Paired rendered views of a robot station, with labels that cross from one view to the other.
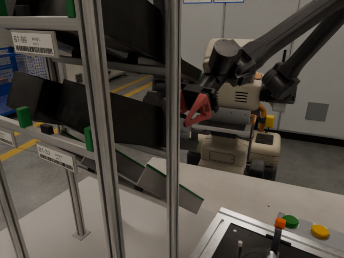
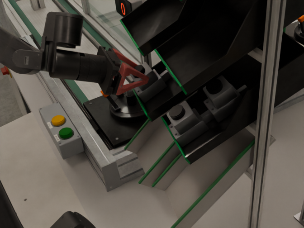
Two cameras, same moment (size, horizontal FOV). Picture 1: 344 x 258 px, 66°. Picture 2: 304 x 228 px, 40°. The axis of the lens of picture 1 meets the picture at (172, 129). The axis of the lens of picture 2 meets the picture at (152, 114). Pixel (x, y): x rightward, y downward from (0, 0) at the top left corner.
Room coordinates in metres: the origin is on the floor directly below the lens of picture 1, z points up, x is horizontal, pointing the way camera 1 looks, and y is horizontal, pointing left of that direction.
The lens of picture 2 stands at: (1.18, 0.43, 1.75)
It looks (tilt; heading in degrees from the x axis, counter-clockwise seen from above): 39 degrees down; 214
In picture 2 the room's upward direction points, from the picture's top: 7 degrees counter-clockwise
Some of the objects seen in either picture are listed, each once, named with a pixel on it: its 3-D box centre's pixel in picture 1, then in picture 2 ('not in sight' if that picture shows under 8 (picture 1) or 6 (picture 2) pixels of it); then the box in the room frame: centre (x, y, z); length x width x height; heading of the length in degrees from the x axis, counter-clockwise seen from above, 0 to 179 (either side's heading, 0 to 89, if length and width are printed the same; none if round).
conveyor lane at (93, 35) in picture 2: not in sight; (104, 77); (0.20, -0.44, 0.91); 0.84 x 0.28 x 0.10; 59
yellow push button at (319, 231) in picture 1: (319, 232); (58, 121); (0.51, -0.38, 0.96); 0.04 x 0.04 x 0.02
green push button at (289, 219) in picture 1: (289, 222); (65, 134); (0.55, -0.32, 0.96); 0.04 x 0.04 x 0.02
